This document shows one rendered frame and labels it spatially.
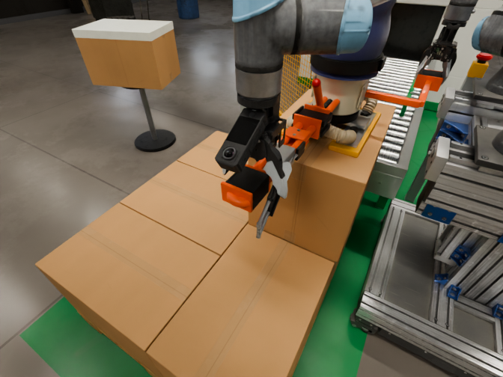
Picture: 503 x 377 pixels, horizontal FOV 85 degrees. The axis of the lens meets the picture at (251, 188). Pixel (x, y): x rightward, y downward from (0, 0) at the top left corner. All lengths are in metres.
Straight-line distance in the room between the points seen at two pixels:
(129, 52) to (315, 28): 2.05
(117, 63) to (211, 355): 2.11
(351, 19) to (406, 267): 1.40
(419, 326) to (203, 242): 1.00
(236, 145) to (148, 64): 1.95
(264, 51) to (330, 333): 1.41
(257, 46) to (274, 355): 0.82
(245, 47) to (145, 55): 1.94
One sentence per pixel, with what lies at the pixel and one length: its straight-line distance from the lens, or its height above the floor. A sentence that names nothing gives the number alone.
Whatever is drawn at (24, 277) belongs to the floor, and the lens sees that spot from 2.16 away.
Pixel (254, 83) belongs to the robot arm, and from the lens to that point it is 0.44.
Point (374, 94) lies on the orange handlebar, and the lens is 1.08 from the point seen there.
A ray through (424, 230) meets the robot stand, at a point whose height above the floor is 0.21.
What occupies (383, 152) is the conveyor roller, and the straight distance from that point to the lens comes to 1.82.
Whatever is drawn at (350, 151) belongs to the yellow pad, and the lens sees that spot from 0.95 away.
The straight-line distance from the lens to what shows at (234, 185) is 0.55.
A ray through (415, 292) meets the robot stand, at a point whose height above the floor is 0.21.
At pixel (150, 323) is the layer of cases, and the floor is 0.54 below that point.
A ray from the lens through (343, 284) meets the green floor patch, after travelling 1.75.
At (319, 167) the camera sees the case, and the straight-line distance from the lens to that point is 0.88.
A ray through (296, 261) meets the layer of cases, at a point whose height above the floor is 0.54.
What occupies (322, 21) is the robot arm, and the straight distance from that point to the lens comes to 0.44.
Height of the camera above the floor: 1.46
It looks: 41 degrees down
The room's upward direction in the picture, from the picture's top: straight up
